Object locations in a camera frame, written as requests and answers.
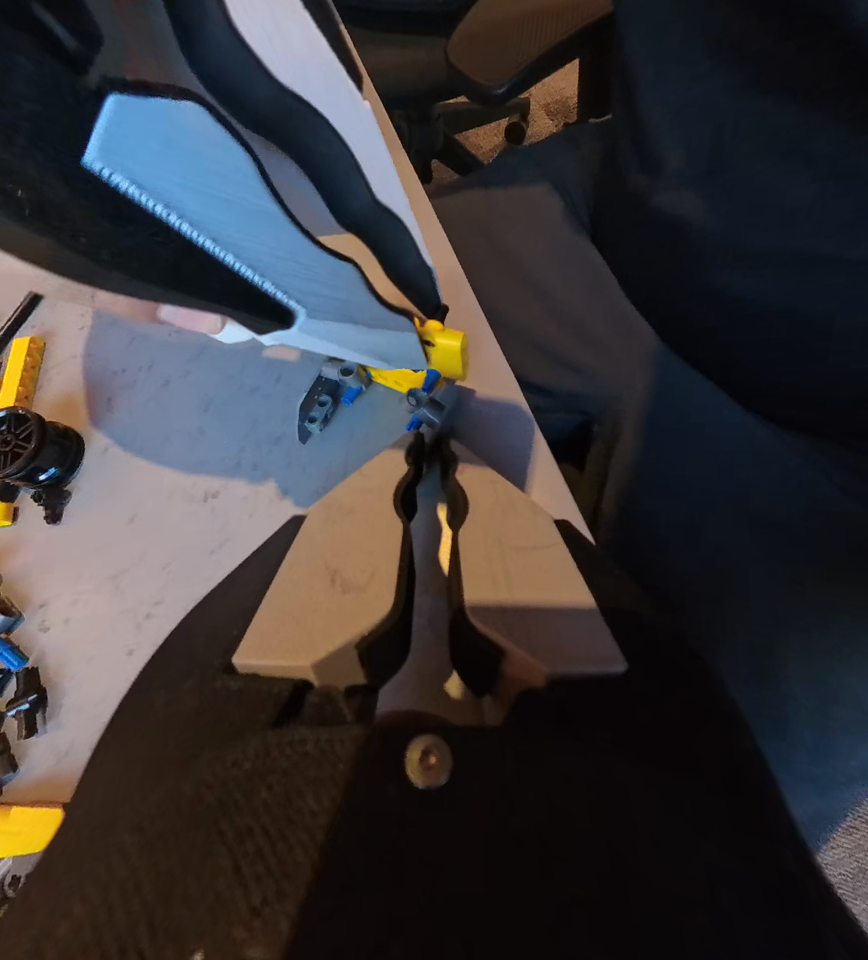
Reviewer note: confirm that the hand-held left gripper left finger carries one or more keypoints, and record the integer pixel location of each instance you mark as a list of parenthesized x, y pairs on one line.
[(329, 592)]

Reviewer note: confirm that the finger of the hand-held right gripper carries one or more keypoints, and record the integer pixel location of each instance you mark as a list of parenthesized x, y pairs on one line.
[(314, 75), (216, 195)]

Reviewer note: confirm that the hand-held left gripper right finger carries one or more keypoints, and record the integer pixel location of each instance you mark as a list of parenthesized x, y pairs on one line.
[(524, 592)]

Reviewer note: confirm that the grey and yellow brick assembly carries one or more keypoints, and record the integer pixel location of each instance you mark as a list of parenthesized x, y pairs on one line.
[(396, 379)]

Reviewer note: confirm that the yellow frame brick with pins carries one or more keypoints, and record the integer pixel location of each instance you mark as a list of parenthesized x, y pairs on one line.
[(449, 352)]

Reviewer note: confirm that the grey desk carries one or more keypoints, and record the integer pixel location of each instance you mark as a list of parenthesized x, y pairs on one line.
[(179, 487)]

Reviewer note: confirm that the person's right hand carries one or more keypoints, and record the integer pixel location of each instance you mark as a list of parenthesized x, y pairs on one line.
[(194, 319)]

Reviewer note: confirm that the short black axle rod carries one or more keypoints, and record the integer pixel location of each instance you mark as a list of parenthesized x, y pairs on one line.
[(14, 322)]

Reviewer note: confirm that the black office chair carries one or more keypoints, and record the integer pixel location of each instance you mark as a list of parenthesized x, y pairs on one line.
[(524, 37)]

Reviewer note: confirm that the black pin connector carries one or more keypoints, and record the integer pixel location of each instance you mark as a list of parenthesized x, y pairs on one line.
[(29, 705), (51, 504)]

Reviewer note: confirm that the person's grey trousers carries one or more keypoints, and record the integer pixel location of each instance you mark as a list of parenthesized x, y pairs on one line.
[(554, 300)]

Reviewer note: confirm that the blue pin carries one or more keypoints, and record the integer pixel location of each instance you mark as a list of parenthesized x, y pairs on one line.
[(6, 652)]

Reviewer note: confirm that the black toy wheel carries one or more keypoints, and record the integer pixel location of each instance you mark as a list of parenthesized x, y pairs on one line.
[(3, 465)]

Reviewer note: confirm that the yellow curved panel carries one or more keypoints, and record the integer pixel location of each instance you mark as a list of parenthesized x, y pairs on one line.
[(6, 832)]

